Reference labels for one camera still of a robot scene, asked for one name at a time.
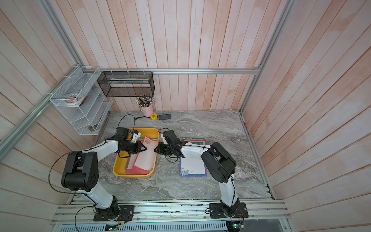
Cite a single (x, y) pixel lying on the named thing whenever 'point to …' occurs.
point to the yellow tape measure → (153, 116)
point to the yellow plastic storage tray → (120, 163)
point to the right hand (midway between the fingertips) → (154, 150)
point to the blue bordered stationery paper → (192, 167)
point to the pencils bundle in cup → (144, 100)
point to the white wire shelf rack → (87, 118)
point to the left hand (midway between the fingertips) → (145, 150)
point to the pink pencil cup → (147, 111)
